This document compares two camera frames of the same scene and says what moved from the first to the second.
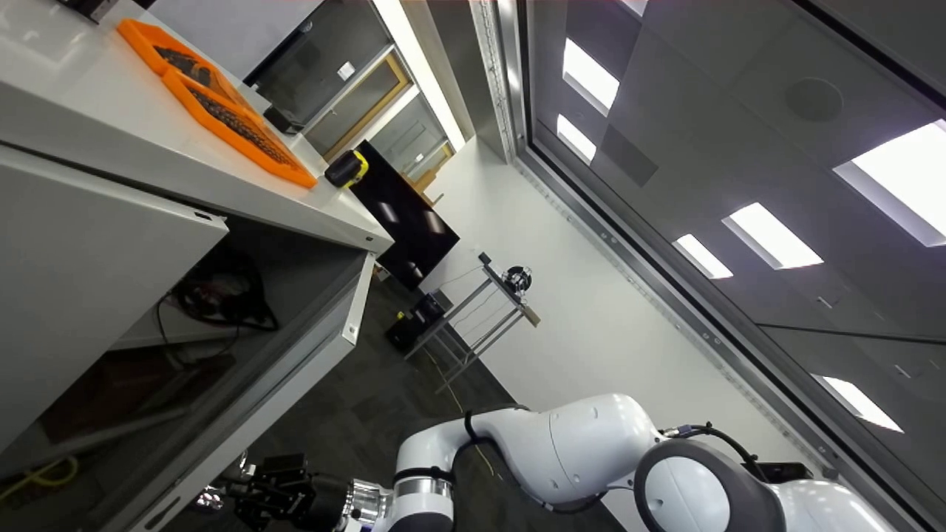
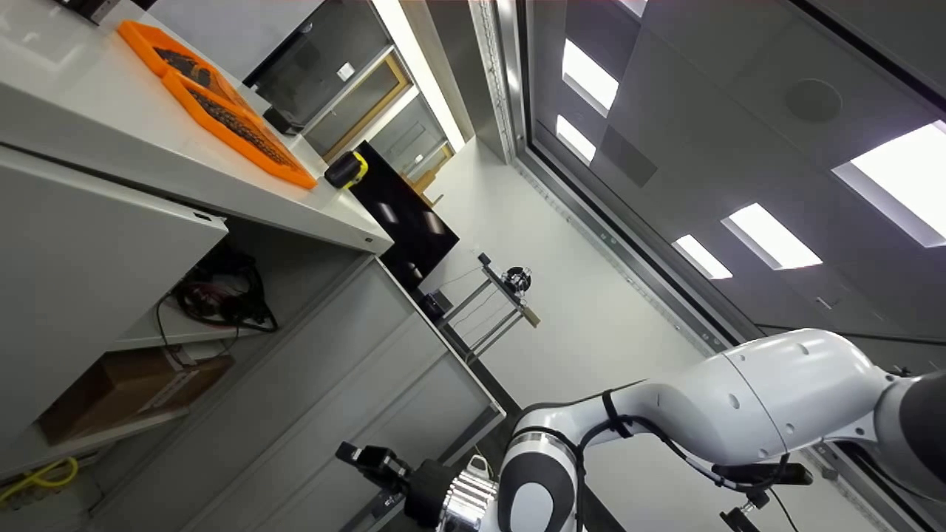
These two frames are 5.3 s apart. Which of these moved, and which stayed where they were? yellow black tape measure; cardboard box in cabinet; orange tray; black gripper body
Moved: black gripper body
Stayed: orange tray; cardboard box in cabinet; yellow black tape measure
